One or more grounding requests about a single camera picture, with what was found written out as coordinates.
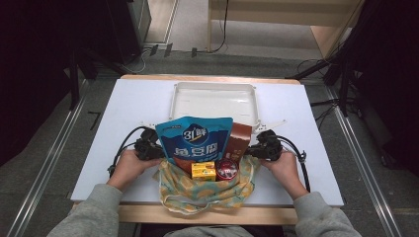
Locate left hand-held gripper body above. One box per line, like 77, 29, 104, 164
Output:
133, 122, 165, 162

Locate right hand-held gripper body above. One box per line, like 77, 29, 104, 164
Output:
256, 118, 287, 162

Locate brown carton box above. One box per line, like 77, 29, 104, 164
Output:
223, 121, 253, 162

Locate blue snack pouch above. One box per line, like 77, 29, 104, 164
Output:
155, 116, 234, 175

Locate yellow drink carton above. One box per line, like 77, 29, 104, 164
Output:
191, 161, 217, 182

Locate lemon print cloth bag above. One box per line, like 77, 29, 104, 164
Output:
153, 154, 262, 216

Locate white plastic tray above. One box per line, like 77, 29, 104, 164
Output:
168, 82, 261, 130

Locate person's left hand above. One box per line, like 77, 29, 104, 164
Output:
110, 149, 164, 192

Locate person's right hand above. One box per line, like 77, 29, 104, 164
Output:
260, 151, 305, 196

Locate red round can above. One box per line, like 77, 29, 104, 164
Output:
215, 158, 239, 182

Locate person's torso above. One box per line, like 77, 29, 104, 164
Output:
164, 225, 256, 237

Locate black metal stand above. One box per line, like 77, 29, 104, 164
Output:
67, 45, 100, 112
291, 0, 377, 117

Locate dark cabinet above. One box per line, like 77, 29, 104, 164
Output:
73, 0, 152, 65

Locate light wooden desk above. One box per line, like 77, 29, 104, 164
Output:
207, 0, 365, 59

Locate left hand-held gripper cable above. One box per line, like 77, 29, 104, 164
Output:
108, 125, 149, 177

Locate hand-held gripper cable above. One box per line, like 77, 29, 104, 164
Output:
108, 125, 149, 177
276, 134, 311, 194

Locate right hand-held gripper cable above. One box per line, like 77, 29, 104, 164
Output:
276, 134, 311, 194

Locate black floor cables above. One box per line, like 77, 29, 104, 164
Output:
297, 58, 350, 122

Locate white floor cable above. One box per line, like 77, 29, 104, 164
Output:
122, 48, 147, 75

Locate metal floor rail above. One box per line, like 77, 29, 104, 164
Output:
6, 78, 90, 237
324, 85, 403, 237

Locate black hanging cable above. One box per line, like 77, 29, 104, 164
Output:
211, 0, 230, 53

